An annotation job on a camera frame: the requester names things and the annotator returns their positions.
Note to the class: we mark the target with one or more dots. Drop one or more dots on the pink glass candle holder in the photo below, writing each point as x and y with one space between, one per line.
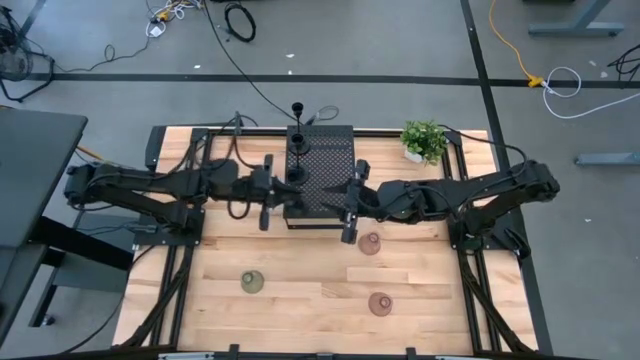
380 304
370 244

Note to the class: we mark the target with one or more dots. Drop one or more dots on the grey table leg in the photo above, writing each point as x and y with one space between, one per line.
575 28

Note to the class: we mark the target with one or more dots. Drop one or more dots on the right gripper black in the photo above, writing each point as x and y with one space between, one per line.
361 200

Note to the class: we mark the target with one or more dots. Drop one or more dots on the green plant in white pot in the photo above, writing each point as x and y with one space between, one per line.
424 137

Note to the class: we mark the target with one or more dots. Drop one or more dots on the green glass candle holder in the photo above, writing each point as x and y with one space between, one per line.
252 281

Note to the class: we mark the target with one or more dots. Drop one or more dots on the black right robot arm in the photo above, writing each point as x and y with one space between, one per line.
500 187

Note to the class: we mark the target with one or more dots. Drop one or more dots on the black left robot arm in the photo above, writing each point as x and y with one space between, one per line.
150 177

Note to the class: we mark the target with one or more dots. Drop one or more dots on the silver metal bracket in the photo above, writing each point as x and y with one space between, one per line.
185 356

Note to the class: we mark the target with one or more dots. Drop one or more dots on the grey desk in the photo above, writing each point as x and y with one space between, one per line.
35 165

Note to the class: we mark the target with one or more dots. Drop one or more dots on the black aluminium table frame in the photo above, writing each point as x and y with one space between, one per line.
375 133

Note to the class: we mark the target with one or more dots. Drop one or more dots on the black perforated metal riser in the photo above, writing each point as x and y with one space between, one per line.
327 170

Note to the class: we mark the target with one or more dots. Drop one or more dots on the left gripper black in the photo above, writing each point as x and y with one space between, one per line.
262 190

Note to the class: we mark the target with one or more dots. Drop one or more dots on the black desk leg frame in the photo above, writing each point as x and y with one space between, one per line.
100 254

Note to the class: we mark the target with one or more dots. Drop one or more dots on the grey table foot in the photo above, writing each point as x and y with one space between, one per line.
607 159

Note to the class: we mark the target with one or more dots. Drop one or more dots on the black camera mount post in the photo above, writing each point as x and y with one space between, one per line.
238 125

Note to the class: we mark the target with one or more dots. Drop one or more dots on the black floor fan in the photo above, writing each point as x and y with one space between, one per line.
12 55

